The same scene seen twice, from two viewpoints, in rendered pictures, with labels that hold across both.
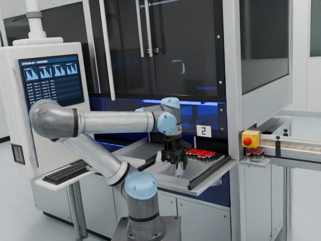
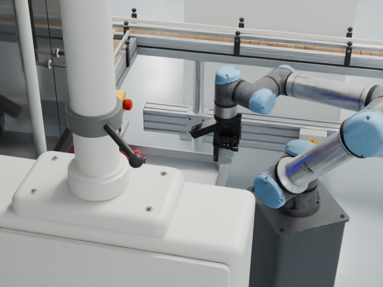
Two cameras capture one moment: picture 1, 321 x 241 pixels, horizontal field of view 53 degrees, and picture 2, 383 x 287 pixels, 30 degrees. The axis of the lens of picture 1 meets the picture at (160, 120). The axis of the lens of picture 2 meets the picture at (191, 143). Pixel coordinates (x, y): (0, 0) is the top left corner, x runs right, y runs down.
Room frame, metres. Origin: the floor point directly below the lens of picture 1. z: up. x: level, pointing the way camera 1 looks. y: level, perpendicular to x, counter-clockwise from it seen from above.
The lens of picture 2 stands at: (2.27, 1.56, 2.30)
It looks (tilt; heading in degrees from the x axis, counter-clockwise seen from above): 35 degrees down; 243
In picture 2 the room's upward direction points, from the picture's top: 1 degrees clockwise
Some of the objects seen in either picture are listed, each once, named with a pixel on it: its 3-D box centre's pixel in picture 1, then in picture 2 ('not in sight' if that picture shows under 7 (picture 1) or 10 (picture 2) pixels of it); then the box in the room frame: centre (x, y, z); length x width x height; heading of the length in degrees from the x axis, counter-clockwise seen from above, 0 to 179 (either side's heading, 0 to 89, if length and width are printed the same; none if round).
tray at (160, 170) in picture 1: (185, 165); (164, 176); (1.50, -0.10, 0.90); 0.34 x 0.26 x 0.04; 142
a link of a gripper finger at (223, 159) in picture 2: (173, 170); (223, 159); (1.32, -0.04, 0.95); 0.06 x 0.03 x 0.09; 143
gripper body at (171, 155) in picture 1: (173, 147); (226, 130); (1.31, -0.04, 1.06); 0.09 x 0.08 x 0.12; 143
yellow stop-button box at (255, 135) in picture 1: (251, 138); (114, 103); (1.53, -0.44, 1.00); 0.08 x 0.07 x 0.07; 143
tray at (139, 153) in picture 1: (146, 149); not in sight; (1.79, 0.10, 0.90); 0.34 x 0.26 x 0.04; 143
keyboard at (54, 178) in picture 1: (78, 168); not in sight; (1.81, 0.51, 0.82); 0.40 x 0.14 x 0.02; 141
